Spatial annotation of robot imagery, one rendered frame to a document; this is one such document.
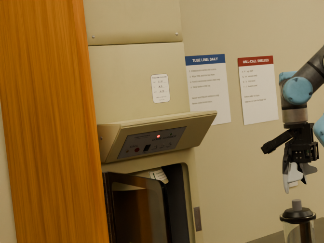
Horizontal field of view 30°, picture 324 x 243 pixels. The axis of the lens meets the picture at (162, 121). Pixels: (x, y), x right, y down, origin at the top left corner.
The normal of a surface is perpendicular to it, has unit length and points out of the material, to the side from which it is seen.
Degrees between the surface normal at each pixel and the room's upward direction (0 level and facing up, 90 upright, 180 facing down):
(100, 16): 90
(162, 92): 90
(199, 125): 135
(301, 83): 90
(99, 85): 90
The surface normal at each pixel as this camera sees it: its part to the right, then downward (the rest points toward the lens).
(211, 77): 0.61, -0.02
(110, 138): -0.79, 0.11
